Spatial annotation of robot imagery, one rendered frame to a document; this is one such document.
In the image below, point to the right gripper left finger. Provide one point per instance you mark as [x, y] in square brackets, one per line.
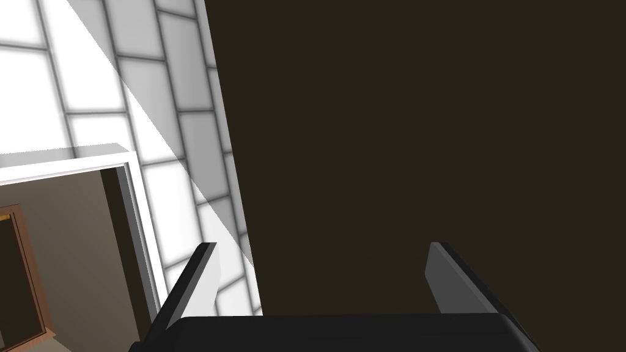
[195, 286]

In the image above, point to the dark brown door leaf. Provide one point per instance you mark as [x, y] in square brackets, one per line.
[415, 146]

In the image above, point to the brown framed picture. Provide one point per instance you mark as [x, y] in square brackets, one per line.
[19, 288]

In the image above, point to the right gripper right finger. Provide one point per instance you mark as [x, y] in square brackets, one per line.
[457, 286]

